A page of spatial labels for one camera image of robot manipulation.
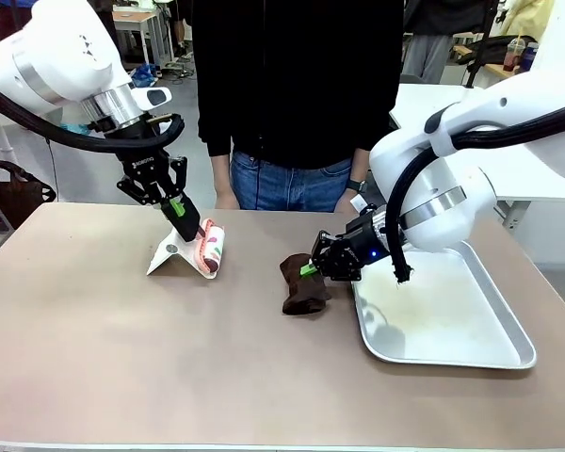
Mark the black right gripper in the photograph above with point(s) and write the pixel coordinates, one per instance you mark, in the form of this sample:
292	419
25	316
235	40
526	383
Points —
358	249

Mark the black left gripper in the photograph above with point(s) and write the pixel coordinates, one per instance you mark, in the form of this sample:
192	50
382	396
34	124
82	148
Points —
146	162

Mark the dark brown cloth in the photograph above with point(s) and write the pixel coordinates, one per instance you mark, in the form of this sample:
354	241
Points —
303	294

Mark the person's right forearm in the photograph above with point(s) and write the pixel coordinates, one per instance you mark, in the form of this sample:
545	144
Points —
220	172

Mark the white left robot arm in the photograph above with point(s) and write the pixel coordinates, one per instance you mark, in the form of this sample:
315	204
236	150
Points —
56	56

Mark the person's left forearm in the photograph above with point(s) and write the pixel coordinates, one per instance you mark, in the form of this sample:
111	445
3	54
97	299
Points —
361	165

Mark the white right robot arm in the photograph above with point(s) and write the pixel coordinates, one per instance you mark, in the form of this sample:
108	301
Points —
452	188

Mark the person's left hand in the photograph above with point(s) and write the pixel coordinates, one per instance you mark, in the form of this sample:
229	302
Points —
350	201

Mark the person's right hand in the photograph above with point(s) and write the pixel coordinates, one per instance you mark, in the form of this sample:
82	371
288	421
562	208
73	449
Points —
226	198

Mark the white lint roller stand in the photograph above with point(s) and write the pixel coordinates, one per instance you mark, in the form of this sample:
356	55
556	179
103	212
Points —
169	259

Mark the dark wrist watch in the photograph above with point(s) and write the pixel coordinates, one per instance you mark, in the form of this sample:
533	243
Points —
358	185

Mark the blue jeans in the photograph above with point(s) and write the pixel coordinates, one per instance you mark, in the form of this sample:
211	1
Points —
287	186

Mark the blue plastic bag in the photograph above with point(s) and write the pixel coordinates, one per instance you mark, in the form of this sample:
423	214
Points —
145	75

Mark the silver metal tray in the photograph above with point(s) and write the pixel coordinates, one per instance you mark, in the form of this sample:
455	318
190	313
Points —
442	325

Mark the dark brown bag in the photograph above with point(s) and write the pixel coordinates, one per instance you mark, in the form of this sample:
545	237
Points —
19	193

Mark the wooden background table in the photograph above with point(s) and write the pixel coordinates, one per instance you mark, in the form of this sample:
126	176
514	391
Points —
136	21

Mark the black jacket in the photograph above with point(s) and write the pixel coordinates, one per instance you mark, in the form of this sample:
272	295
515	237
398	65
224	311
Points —
292	75

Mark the bystander in maroon trousers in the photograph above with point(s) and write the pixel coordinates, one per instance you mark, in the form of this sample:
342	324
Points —
9	19

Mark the bystander in grey trousers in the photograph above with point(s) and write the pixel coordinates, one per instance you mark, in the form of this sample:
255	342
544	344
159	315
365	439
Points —
428	52

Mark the black tripod pole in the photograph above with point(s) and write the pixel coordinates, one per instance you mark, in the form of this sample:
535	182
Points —
478	47

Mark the black bag on table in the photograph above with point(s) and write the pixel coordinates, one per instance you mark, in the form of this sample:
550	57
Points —
492	49

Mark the plastic cup red drink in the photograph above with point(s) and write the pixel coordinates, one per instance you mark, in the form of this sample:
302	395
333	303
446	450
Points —
514	54

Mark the blue lidded cup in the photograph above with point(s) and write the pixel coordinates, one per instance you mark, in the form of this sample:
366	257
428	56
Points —
531	54

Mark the pale yellow jacket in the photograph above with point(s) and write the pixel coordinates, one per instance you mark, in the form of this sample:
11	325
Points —
527	19

